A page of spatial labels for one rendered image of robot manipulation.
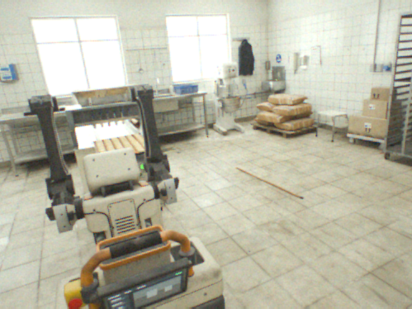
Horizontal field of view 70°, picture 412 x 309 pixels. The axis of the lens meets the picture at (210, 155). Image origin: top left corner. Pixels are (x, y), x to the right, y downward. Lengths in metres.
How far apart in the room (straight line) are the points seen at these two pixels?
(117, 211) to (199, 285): 0.43
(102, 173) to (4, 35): 4.84
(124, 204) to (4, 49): 4.90
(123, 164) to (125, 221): 0.23
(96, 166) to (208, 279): 0.61
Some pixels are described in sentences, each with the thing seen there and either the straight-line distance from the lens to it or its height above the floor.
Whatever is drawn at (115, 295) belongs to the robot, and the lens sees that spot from 0.89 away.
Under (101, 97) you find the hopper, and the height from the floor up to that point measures 1.24.
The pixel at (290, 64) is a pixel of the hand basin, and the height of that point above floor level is 1.25.
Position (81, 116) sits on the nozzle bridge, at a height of 1.10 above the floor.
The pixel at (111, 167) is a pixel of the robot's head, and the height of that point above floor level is 1.11.
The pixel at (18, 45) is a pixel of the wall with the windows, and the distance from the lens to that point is 5.88.
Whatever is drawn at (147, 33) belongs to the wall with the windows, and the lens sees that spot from 6.10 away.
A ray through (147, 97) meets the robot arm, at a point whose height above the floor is 1.34.
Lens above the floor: 1.50
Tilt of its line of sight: 18 degrees down
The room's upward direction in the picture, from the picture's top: 5 degrees counter-clockwise
